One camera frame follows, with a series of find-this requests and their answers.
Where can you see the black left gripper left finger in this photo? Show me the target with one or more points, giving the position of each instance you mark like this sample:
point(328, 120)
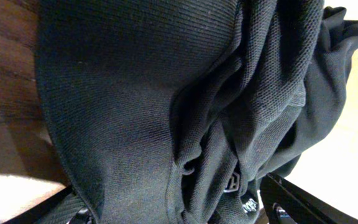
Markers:
point(65, 207)

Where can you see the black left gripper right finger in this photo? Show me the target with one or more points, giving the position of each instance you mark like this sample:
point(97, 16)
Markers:
point(284, 202)

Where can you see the black t-shirt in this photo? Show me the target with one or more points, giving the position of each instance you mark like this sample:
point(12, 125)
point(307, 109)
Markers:
point(173, 111)

